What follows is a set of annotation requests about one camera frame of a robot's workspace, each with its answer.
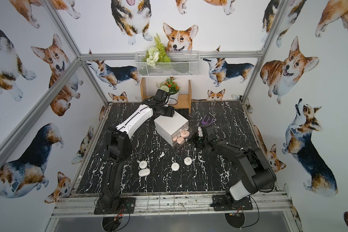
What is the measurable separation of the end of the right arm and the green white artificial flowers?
0.48 meters

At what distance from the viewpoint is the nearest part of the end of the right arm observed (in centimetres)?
68

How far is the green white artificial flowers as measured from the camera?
798 mm
